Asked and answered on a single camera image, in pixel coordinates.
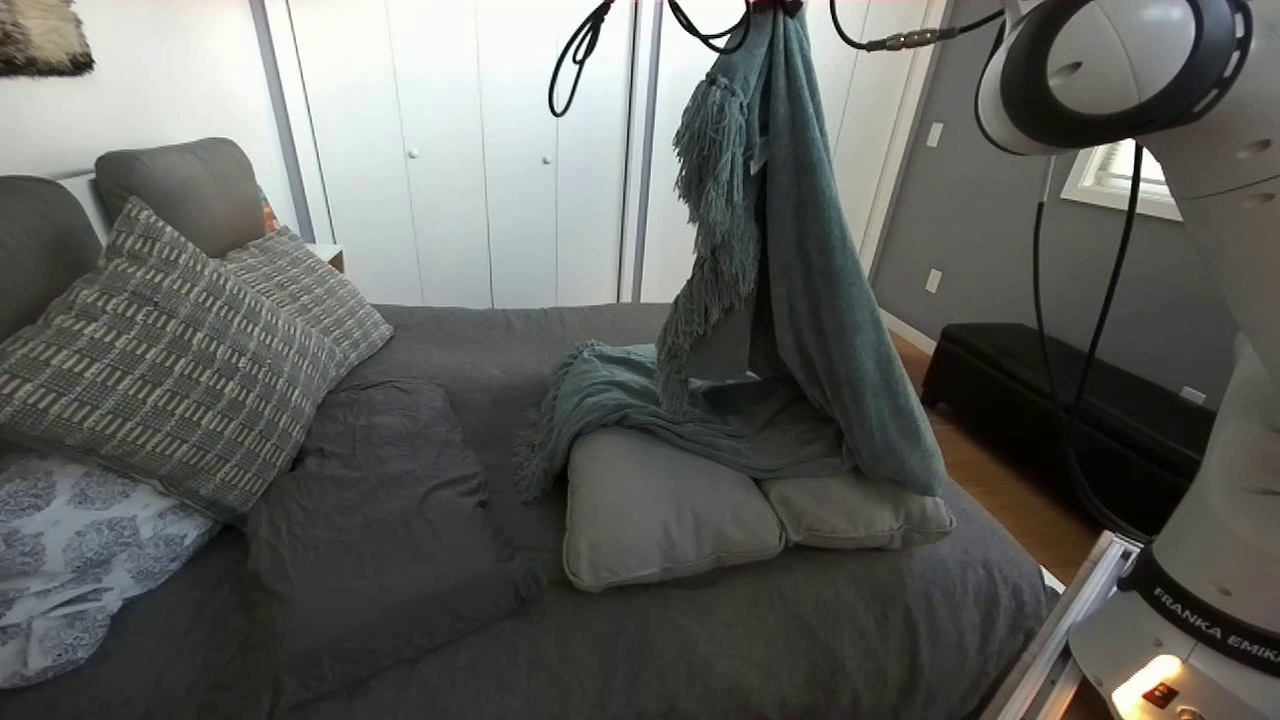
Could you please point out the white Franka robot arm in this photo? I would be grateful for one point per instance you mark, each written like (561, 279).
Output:
(1226, 401)

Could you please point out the white framed window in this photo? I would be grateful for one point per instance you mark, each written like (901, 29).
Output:
(1112, 180)

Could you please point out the white nightstand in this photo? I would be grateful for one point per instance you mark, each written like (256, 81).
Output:
(324, 259)

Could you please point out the furry wall art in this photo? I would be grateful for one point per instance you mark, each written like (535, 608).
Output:
(42, 34)

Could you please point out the dark grey flat pillow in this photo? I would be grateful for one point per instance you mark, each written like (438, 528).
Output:
(373, 521)

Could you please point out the teal fleece blanket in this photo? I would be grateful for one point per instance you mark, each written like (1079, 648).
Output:
(801, 266)

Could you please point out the floral print pillow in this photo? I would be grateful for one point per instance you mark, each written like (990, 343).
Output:
(82, 561)

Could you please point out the black storage bench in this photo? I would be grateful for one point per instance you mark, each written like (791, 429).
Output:
(1064, 427)

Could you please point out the small light grey pillow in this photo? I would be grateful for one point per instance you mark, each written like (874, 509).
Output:
(855, 513)

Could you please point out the aluminium robot stand frame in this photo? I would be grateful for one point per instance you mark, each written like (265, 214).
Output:
(1055, 626)

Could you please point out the grey patterned throw pillow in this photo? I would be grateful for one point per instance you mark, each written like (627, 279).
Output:
(172, 360)

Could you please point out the white wall outlet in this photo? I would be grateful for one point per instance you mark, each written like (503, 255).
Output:
(933, 281)

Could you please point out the white light switch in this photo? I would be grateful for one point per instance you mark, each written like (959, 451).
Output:
(933, 133)

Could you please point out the large light grey pillow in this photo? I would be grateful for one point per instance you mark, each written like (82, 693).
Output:
(660, 513)

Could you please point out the grey headboard cushion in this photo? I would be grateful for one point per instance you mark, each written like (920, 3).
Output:
(42, 245)
(181, 186)

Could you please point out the white closet door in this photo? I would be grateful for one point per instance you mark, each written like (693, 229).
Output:
(454, 147)
(860, 120)

